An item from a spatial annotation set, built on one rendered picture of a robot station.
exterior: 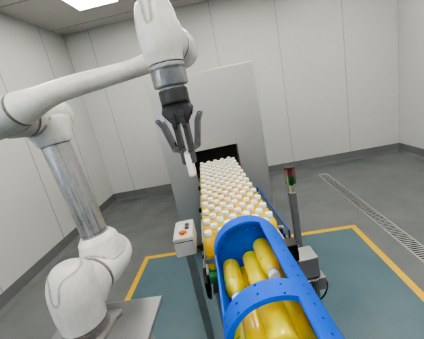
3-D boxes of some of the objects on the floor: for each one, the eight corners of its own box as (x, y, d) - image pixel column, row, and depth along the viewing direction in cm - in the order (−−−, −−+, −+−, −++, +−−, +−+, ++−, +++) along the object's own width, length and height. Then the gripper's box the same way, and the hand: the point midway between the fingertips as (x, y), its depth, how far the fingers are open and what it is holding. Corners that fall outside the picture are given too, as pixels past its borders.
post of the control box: (219, 386, 163) (184, 248, 137) (219, 379, 167) (184, 244, 141) (225, 385, 163) (191, 246, 137) (225, 378, 167) (191, 242, 141)
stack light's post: (308, 339, 181) (289, 194, 152) (306, 334, 185) (287, 192, 156) (314, 338, 181) (296, 192, 152) (311, 333, 185) (294, 190, 156)
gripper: (199, 83, 69) (217, 167, 75) (153, 93, 71) (175, 175, 77) (192, 81, 62) (214, 175, 67) (143, 93, 64) (167, 183, 70)
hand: (190, 163), depth 71 cm, fingers closed
